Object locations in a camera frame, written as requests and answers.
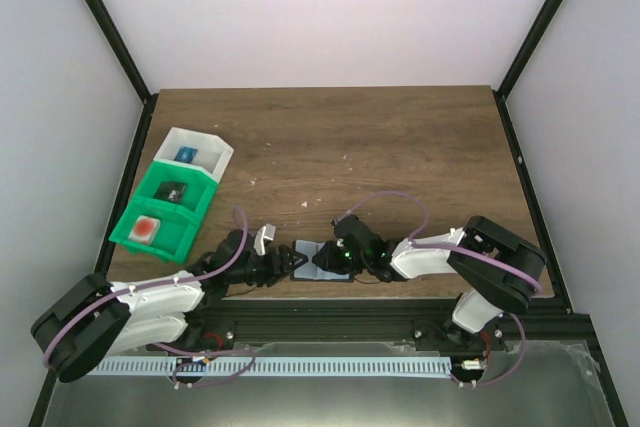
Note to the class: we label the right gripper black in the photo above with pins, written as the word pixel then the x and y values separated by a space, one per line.
pixel 327 262

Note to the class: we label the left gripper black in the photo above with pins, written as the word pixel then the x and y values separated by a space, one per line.
pixel 277 269

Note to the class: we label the black leather card holder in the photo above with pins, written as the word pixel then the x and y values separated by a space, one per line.
pixel 310 272

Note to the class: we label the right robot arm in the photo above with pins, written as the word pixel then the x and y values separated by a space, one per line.
pixel 501 268

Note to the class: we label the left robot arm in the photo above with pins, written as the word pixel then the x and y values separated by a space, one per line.
pixel 97 318

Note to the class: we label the dark card in bin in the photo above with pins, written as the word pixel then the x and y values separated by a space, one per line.
pixel 171 191

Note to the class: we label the red and white card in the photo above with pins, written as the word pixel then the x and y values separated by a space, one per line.
pixel 144 230

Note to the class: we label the blue card in bin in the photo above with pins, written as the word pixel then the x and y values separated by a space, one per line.
pixel 185 154

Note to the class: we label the green plastic bin middle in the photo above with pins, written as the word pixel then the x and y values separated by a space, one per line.
pixel 199 193

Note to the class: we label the green plastic bin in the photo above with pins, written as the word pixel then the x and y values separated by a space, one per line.
pixel 174 239
pixel 199 193

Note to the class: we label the green plastic bin front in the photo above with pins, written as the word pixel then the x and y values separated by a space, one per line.
pixel 174 239

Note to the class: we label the white plastic bin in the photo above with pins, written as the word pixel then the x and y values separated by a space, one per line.
pixel 212 159

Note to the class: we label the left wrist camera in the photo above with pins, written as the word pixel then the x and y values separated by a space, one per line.
pixel 264 236

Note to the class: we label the black aluminium frame rail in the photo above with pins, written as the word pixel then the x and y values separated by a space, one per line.
pixel 359 320

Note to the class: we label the light blue cable duct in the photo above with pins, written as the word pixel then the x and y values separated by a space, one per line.
pixel 152 366

